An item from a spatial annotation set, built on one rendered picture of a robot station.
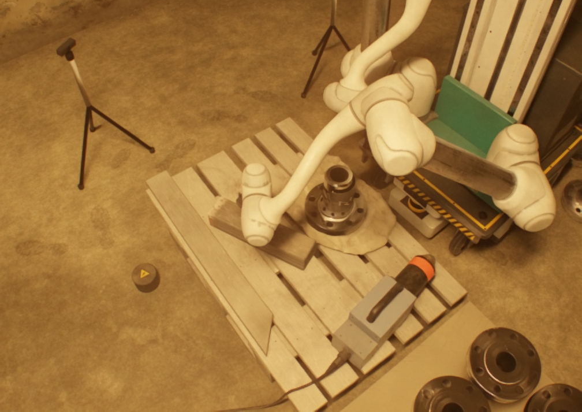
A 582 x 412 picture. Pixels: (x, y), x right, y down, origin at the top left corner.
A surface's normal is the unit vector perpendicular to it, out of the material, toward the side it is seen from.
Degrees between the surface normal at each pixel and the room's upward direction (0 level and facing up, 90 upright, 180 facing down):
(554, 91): 90
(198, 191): 0
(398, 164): 87
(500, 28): 90
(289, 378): 0
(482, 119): 90
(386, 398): 0
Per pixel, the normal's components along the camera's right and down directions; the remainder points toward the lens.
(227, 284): 0.00, -0.62
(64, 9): 0.58, 0.64
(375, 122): -0.75, -0.35
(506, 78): -0.77, 0.51
